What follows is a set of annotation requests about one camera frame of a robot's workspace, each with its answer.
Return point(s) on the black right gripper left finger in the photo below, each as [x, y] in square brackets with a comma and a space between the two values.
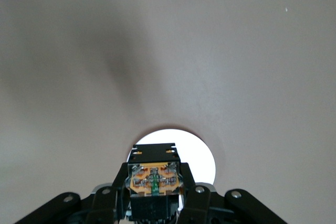
[105, 205]

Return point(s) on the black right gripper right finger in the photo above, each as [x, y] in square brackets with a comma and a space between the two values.
[199, 203]

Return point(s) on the orange and black switch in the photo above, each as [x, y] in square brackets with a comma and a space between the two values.
[153, 179]

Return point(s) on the pale pink round plate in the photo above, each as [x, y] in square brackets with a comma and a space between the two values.
[199, 161]

